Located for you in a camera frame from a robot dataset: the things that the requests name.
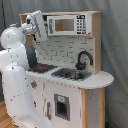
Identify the grey right stove knob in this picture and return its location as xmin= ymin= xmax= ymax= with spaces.
xmin=31 ymin=81 xmax=37 ymax=88

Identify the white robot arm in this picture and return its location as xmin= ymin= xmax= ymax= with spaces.
xmin=0 ymin=11 xmax=52 ymax=128

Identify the grey toy sink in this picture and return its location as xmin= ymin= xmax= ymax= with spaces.
xmin=52 ymin=68 xmax=92 ymax=81

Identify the white toy microwave door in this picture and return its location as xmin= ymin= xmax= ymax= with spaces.
xmin=46 ymin=13 xmax=92 ymax=37

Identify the black toy stovetop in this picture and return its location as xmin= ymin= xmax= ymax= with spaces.
xmin=30 ymin=63 xmax=55 ymax=73

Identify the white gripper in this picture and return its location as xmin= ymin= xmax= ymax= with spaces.
xmin=25 ymin=11 xmax=47 ymax=42

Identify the white dishwasher door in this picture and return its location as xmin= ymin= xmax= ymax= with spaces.
xmin=45 ymin=81 xmax=82 ymax=128

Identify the wooden toy kitchen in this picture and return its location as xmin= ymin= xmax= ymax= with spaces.
xmin=27 ymin=11 xmax=114 ymax=128

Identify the black toy faucet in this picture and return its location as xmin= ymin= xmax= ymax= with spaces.
xmin=75 ymin=51 xmax=93 ymax=70

